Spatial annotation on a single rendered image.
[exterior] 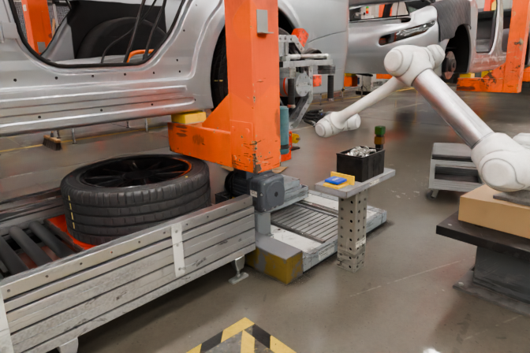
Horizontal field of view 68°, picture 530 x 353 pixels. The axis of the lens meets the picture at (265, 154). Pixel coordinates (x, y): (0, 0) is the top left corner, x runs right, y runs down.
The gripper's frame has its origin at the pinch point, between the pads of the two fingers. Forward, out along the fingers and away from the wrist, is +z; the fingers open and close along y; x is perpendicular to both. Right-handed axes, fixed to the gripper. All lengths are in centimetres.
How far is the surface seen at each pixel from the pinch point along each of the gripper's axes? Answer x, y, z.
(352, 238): -1, -64, -67
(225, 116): 63, -47, -20
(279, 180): 16, -52, -25
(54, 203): 73, -117, 48
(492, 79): -239, 242, -14
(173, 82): 78, -41, 10
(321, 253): -8, -75, -52
